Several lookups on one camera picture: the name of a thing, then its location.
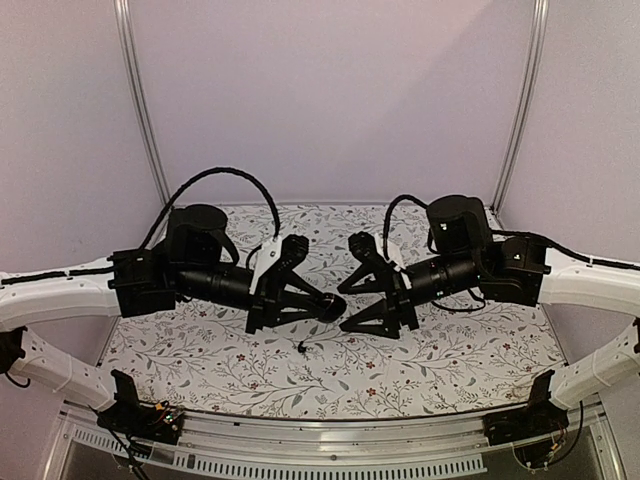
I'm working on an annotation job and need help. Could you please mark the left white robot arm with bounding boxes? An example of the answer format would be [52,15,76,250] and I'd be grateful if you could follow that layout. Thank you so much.
[1,204,346,434]

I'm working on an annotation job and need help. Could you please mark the right black braided cable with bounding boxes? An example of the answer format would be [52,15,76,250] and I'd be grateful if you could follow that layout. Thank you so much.
[380,194,489,314]

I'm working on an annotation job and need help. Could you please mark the aluminium frame post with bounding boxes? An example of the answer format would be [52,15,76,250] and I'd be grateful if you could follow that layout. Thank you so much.
[112,0,175,215]
[491,0,549,217]

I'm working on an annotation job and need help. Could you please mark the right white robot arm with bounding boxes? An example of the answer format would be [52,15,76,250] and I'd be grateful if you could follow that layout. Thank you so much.
[338,194,639,339]

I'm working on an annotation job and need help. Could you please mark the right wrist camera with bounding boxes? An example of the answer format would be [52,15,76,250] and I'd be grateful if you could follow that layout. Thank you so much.
[348,231,405,273]

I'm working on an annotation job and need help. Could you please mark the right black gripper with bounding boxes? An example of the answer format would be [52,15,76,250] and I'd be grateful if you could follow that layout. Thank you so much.
[336,252,481,340]

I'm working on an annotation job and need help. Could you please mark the right aluminium frame post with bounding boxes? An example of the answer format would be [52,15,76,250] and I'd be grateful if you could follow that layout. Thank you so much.
[491,0,549,217]

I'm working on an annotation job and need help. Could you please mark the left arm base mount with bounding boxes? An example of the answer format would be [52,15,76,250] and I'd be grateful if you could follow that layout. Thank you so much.
[96,370,184,445]

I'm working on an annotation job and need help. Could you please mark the left black braided cable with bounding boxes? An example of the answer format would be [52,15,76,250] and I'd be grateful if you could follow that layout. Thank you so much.
[142,166,281,251]

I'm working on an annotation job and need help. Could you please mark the black earbud charging case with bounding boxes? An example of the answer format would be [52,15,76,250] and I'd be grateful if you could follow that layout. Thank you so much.
[317,293,347,323]

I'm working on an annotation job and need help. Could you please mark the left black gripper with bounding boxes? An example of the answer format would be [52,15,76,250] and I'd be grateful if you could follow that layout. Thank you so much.
[175,263,326,337]

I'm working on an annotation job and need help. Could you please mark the black braided cable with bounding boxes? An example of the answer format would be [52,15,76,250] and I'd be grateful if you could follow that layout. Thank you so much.
[142,166,281,251]
[380,194,489,314]

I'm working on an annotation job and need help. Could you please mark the front aluminium rail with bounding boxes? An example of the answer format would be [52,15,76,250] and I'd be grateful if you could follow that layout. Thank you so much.
[41,397,639,479]

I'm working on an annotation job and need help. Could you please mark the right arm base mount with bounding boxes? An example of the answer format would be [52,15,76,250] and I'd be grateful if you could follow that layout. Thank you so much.
[482,370,569,469]

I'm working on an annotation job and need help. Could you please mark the left aluminium frame post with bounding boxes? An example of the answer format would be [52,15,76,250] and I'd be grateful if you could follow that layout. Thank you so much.
[112,0,175,215]

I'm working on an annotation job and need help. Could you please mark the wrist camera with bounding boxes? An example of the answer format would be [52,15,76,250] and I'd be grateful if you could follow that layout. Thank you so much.
[348,231,405,273]
[249,234,309,295]

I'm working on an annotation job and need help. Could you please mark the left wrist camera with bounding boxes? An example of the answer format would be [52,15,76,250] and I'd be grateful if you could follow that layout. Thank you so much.
[249,234,309,295]

